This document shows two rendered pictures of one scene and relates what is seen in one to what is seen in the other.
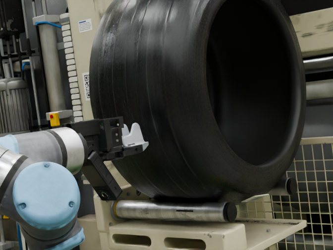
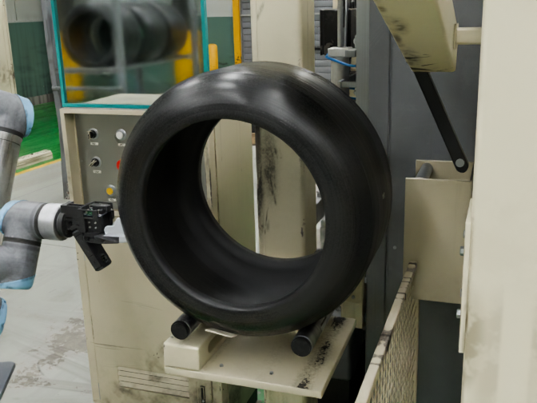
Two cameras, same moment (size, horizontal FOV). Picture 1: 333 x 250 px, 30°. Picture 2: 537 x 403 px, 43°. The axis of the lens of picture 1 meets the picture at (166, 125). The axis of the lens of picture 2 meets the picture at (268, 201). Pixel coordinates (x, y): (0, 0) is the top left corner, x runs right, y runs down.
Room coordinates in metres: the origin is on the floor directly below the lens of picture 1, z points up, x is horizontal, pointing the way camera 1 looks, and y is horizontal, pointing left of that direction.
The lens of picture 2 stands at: (1.04, -1.48, 1.59)
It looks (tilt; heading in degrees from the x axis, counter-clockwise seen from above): 16 degrees down; 69
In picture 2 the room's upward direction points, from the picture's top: 2 degrees counter-clockwise
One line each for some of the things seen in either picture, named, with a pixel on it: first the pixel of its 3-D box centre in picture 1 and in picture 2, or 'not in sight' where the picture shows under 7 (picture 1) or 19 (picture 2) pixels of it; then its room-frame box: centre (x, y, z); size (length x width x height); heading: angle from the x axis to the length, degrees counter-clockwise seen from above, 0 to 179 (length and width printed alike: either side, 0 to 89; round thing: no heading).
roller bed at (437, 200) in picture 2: not in sight; (439, 229); (2.00, -0.15, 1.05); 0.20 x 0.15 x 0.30; 50
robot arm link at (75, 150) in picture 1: (60, 152); (58, 221); (1.13, 0.20, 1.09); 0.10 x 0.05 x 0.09; 50
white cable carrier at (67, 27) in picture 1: (83, 98); not in sight; (1.74, 0.22, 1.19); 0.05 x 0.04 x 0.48; 140
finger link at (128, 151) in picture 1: (124, 151); (104, 237); (1.22, 0.09, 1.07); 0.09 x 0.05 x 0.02; 140
